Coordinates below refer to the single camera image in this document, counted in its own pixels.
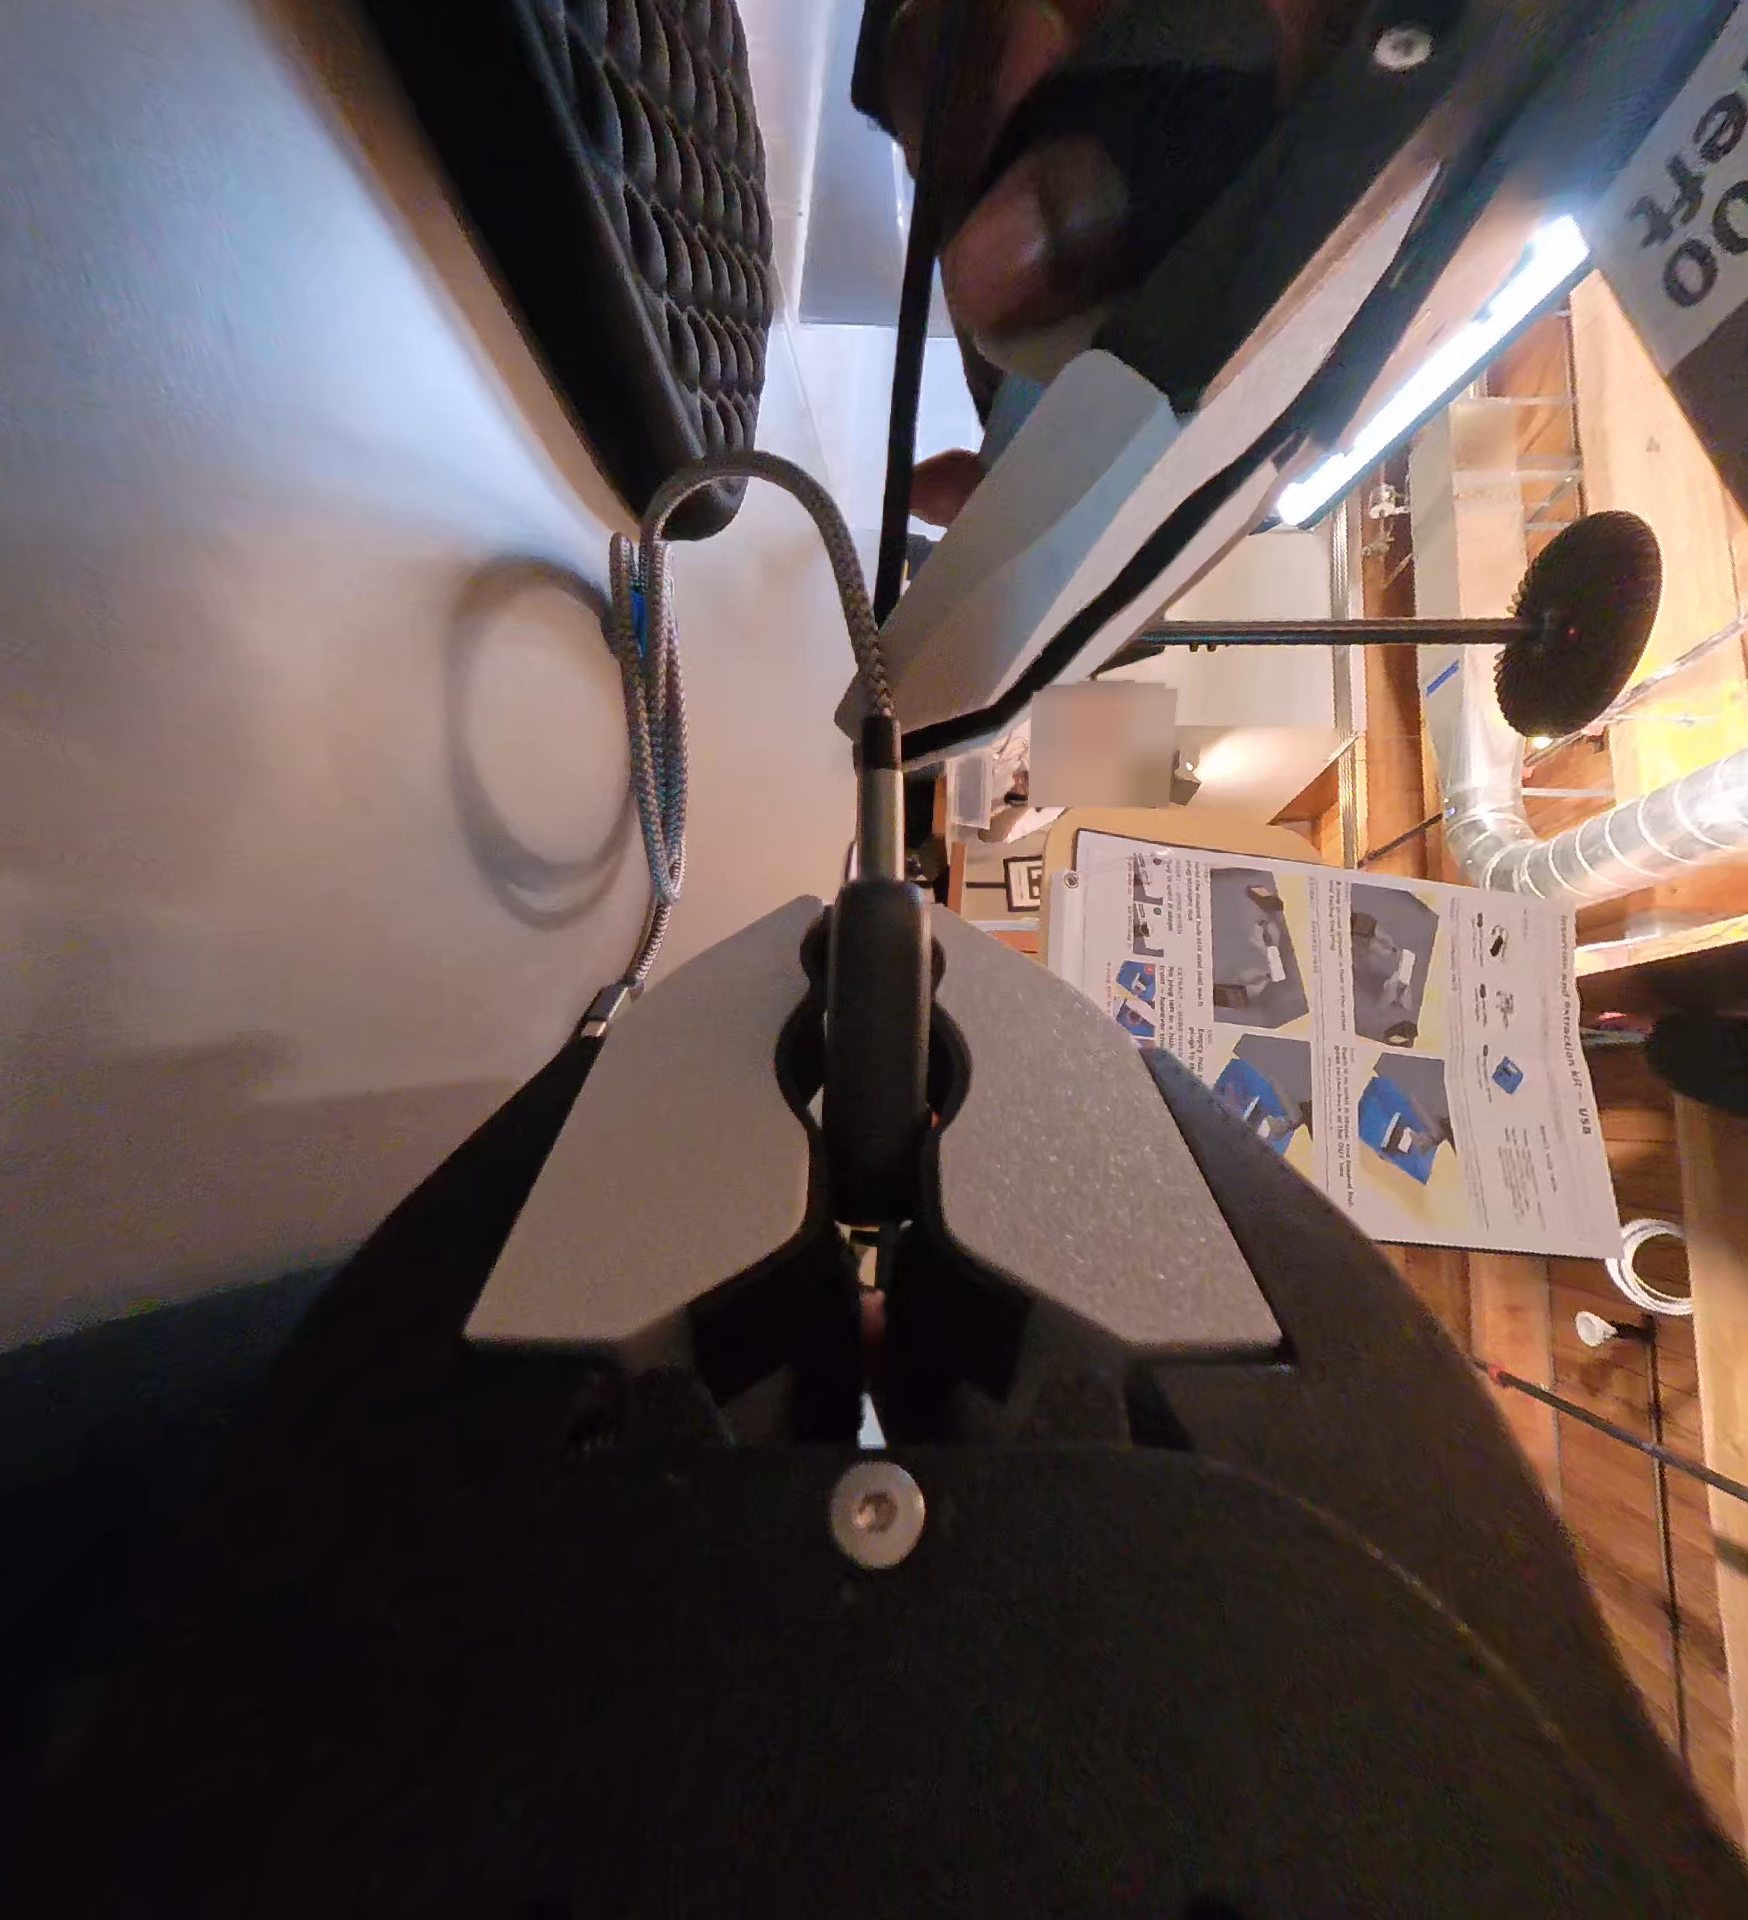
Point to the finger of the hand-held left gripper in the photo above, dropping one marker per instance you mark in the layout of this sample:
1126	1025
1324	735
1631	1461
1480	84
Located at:
1309	344
1024	541

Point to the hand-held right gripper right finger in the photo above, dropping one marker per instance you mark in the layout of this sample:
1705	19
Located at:
1085	1185

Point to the black round disc on pole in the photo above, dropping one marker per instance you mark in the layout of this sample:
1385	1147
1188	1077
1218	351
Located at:
1579	623

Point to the silver ventilation duct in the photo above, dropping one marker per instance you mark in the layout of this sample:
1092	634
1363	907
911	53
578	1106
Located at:
1685	819

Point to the blue tape strip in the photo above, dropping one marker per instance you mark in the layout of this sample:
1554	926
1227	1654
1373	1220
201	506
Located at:
641	623

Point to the linear ceiling light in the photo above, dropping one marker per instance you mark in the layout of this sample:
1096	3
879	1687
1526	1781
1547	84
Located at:
1429	375

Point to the person's left hand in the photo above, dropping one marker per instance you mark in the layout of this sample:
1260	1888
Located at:
1040	241

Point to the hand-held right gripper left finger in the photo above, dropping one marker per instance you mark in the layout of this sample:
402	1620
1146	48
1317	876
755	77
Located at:
649	1170

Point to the instruction poster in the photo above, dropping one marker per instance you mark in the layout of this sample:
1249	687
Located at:
1414	1051

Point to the wooden poster board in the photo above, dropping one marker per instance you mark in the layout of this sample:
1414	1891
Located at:
1190	832

